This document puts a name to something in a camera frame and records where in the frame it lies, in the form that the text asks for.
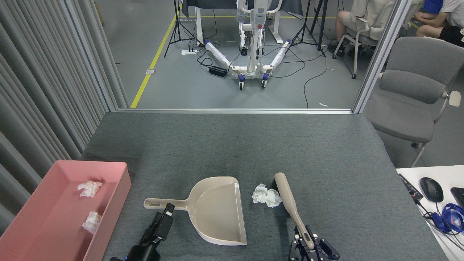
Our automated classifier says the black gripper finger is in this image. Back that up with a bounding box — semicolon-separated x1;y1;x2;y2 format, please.
156;203;175;240
307;227;340;261
289;227;305;261
141;213;161;247

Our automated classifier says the white mesh office chair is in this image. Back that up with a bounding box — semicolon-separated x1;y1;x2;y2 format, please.
333;2;395;79

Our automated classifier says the white stand on wheels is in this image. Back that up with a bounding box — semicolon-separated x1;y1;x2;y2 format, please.
204;0;292;90

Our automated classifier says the blue lanyard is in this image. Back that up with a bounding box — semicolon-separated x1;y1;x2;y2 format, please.
440;203;464;233

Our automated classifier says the black computer mouse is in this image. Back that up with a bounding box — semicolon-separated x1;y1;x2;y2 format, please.
420;177;444;203

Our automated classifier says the beige plastic dustpan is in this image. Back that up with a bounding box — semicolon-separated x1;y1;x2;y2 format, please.
144;177;248;246

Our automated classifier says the grey office chair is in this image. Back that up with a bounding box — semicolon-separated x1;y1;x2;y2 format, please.
362;36;464;168

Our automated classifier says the beige hand brush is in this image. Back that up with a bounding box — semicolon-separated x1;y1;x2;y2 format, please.
272;172;316;250

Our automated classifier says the white side table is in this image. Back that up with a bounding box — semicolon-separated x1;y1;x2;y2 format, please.
396;165;464;261

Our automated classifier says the white desk with black cloth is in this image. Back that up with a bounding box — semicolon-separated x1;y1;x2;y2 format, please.
180;0;304;46

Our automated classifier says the black tripod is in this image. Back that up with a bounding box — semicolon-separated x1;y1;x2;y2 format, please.
286;0;327;58
164;0;203;58

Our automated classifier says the pink plastic bin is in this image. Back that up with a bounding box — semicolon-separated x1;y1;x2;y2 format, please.
0;160;132;261

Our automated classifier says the black floor cable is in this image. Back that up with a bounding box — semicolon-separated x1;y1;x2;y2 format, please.
270;47;328;108

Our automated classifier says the person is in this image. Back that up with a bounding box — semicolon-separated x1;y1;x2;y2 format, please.
411;0;464;47
327;0;395;57

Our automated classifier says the black keyboard corner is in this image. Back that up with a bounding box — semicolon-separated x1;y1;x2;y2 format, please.
451;187;464;210

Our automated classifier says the silver aluminium rail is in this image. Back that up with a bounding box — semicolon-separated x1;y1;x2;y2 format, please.
116;108;354;114

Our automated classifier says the white tissue ball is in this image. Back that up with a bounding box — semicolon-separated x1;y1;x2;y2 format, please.
266;188;282;208
252;183;269;203
82;211;102;235
77;181;103;198

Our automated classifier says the flat black device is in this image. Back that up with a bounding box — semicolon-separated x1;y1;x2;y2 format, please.
398;174;424;202

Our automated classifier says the grey ribbed wall panel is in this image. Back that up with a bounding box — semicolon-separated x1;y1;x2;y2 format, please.
0;0;129;236

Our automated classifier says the silver aluminium post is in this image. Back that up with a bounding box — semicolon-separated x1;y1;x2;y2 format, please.
352;0;414;114

